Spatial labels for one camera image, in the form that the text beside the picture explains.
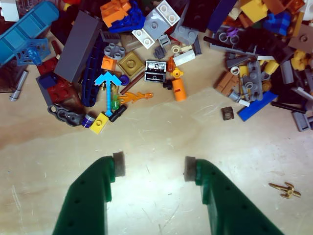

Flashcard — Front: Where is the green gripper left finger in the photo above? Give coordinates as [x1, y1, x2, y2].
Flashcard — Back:
[51, 151, 127, 235]

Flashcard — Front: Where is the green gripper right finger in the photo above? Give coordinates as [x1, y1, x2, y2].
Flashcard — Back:
[183, 156, 286, 235]

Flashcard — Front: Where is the gold Lego trident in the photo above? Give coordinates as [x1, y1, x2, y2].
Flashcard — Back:
[268, 181, 301, 199]

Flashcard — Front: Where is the yellow one-stud Lego plate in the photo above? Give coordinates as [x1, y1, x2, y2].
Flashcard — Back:
[89, 112, 109, 135]

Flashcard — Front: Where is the blue and white Lego cylinder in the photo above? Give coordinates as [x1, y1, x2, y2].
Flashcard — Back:
[82, 114, 95, 128]

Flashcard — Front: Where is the small dark brown Lego tile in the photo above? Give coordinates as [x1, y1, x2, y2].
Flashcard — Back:
[221, 106, 235, 121]

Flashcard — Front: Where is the small black Lego bar connector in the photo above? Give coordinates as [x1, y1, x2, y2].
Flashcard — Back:
[109, 104, 128, 122]

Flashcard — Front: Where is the translucent green Lego piece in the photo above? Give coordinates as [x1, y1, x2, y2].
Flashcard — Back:
[111, 94, 120, 111]

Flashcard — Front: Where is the blue Lego plate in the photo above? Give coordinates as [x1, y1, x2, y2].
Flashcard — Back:
[237, 91, 279, 122]

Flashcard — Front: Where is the grey Lego lever piece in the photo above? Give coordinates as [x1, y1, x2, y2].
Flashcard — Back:
[228, 89, 250, 107]

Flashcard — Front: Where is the dark red Lego brick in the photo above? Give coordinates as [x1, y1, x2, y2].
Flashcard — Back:
[46, 78, 79, 105]

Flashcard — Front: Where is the grey Lego tile piece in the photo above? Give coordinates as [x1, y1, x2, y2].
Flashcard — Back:
[291, 111, 313, 132]

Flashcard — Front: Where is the black Lego bar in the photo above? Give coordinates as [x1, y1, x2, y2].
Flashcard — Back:
[270, 100, 308, 115]

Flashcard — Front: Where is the translucent orange Lego flame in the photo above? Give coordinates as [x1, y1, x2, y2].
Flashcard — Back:
[117, 91, 154, 104]

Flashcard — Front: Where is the long dark blue Lego beam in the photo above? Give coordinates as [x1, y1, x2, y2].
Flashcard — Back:
[81, 36, 106, 107]

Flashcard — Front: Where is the brown Lego piece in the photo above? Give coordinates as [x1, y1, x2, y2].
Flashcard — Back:
[214, 71, 239, 96]

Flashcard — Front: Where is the light blue Lego pickaxe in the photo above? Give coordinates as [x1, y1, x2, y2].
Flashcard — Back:
[94, 71, 121, 118]

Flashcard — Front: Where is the small dark blue Lego brick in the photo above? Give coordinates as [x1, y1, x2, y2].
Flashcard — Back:
[39, 73, 58, 89]

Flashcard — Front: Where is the orange Lego cylinder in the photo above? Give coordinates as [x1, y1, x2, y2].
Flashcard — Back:
[172, 77, 187, 102]

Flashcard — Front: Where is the brown Lego bar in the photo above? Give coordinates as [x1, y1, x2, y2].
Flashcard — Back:
[119, 73, 145, 95]

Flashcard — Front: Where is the grey technic Lego plate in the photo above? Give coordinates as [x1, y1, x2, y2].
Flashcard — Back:
[242, 60, 264, 101]

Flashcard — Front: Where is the silver grey Lego cylinder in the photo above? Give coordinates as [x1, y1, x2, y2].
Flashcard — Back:
[9, 70, 29, 102]

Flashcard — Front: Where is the orange one-stud Lego brick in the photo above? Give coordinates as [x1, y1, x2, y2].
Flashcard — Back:
[101, 55, 117, 71]

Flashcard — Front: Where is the yellow Lego tap piece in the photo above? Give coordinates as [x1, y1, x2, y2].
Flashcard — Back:
[170, 67, 184, 79]

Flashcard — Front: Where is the olive gold square Lego plate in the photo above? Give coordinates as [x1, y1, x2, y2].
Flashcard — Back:
[117, 50, 145, 79]

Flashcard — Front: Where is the yellow Lego cylinder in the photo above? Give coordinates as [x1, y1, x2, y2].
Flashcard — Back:
[263, 60, 279, 75]

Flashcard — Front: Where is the translucent orange small Lego piece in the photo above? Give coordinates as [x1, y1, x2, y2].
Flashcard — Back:
[167, 56, 176, 73]

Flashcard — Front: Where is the grey round four-stud Lego plate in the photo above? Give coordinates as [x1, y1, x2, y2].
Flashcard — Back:
[104, 43, 125, 59]

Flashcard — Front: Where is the long dark grey Lego brick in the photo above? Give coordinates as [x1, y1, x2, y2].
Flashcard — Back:
[53, 10, 103, 83]

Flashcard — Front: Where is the white Lego brick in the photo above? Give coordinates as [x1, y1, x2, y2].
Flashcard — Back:
[173, 50, 196, 66]

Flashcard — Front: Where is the translucent blue technic Lego piece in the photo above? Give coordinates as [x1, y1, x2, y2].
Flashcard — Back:
[16, 38, 49, 66]

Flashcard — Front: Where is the yellow Lego figure piece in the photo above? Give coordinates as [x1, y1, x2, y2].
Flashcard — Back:
[291, 50, 306, 71]

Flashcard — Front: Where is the cream round Lego piece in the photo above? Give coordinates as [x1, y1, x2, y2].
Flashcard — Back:
[171, 45, 191, 53]

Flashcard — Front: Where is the dark grey Lego grille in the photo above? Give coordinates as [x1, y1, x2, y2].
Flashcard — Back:
[100, 31, 122, 44]

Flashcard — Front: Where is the small dark grey Lego clip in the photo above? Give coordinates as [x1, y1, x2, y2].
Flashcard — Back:
[153, 46, 165, 59]

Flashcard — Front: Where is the white two-stud Lego plate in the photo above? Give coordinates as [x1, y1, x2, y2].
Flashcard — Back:
[131, 28, 156, 49]

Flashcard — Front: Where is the large teal blue Lego panel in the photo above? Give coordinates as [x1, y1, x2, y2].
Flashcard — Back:
[0, 1, 60, 66]

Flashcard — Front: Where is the grey brown Lego tile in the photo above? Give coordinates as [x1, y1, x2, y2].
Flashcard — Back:
[288, 23, 313, 53]

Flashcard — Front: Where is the bright blue Lego wing piece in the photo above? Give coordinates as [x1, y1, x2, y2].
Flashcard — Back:
[107, 0, 146, 34]

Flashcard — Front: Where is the bright blue Lego brick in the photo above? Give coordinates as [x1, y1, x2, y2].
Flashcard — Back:
[263, 11, 291, 37]

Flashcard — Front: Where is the light grey square Lego plate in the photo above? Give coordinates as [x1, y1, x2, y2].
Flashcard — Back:
[143, 9, 172, 41]

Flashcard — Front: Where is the dark navy Lego plate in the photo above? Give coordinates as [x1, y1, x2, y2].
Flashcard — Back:
[207, 0, 238, 34]

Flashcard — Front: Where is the black Lego brick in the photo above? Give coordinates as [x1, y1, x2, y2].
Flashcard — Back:
[182, 0, 221, 32]

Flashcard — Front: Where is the yellow Lego brick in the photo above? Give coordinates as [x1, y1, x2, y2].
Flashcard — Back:
[240, 0, 268, 24]

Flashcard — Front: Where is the white Lego piece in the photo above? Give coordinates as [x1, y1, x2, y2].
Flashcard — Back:
[0, 0, 20, 22]

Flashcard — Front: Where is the dark grey technic connector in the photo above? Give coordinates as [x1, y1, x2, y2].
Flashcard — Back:
[47, 104, 84, 127]

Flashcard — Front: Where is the small grey Lego bracket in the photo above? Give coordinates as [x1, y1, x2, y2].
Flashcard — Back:
[158, 34, 171, 48]

